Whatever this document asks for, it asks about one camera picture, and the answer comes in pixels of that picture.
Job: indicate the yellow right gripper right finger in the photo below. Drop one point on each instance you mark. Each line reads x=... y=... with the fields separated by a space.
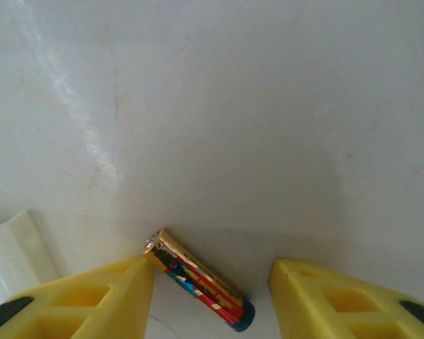
x=321 y=303

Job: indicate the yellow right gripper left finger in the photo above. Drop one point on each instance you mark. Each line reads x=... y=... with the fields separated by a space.
x=92 y=303

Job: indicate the white remote with printed label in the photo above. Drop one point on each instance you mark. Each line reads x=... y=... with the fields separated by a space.
x=14 y=254

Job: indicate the gold red blue AAA battery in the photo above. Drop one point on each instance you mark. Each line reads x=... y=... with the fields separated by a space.
x=198 y=279

